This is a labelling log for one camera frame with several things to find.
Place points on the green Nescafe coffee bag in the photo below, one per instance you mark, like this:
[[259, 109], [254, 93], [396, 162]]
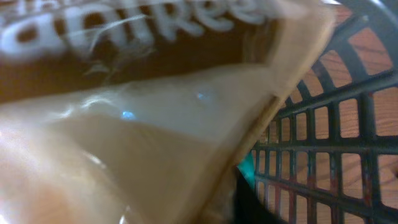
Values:
[[247, 168]]

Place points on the grey plastic lattice basket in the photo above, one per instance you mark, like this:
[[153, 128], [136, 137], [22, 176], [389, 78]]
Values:
[[330, 154]]

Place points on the beige brown snack pouch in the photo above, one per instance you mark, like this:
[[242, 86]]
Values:
[[139, 111]]

